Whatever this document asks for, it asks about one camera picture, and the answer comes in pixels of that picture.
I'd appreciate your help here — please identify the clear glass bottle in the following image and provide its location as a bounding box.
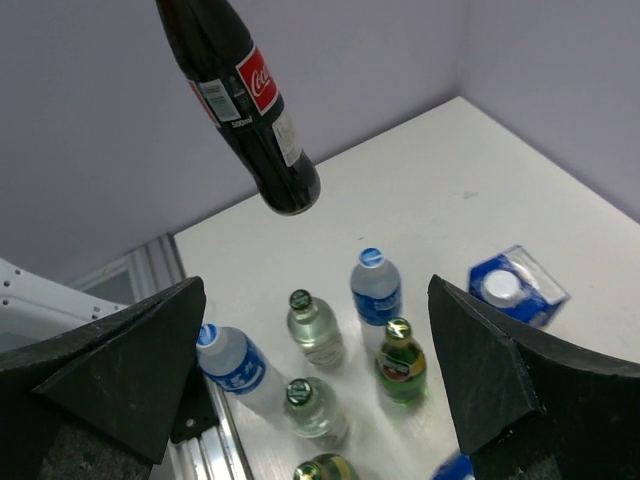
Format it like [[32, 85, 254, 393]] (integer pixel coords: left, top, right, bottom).
[[286, 289, 345, 369], [283, 377, 348, 449]]

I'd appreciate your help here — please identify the green glass bottle near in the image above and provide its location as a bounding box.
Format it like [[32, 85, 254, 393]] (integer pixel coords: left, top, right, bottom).
[[292, 453, 360, 480]]

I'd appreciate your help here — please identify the green glass bottle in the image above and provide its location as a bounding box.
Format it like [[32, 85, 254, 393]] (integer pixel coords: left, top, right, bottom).
[[292, 453, 360, 480], [375, 317, 427, 405]]

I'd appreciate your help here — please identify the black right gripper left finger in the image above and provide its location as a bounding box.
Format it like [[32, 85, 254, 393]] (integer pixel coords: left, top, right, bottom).
[[1, 277, 206, 479]]

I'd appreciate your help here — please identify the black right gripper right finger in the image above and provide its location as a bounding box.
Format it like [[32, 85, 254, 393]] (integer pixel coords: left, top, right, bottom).
[[428, 276, 639, 479]]

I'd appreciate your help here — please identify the clear glass bottle left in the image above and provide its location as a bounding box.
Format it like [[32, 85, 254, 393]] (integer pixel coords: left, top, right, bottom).
[[286, 289, 345, 369]]

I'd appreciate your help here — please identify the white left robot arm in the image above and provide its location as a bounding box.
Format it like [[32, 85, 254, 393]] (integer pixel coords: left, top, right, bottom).
[[1, 260, 126, 352]]

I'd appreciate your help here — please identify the far blue-cap water bottle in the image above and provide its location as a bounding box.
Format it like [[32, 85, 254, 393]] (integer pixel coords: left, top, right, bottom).
[[350, 247, 402, 356]]

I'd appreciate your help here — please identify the orange juice carton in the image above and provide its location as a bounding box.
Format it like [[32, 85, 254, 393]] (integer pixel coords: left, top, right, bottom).
[[468, 245, 571, 328]]

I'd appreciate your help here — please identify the green glass bottle far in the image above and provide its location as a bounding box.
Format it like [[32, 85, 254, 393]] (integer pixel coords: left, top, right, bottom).
[[375, 317, 427, 405]]

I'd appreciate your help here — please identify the near blue-cap water bottle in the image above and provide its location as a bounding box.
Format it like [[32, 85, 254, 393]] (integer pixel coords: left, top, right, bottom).
[[196, 323, 285, 417]]

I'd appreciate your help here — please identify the blue-cap water bottle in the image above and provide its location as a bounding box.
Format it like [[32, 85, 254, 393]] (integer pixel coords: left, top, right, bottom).
[[350, 247, 402, 356], [196, 323, 285, 417]]

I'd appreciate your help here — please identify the clear glass bottle right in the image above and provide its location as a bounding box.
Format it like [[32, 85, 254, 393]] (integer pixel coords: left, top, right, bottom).
[[283, 377, 348, 449]]

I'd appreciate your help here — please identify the purple juice carton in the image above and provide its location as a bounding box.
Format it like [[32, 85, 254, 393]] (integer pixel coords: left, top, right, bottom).
[[431, 453, 475, 480]]

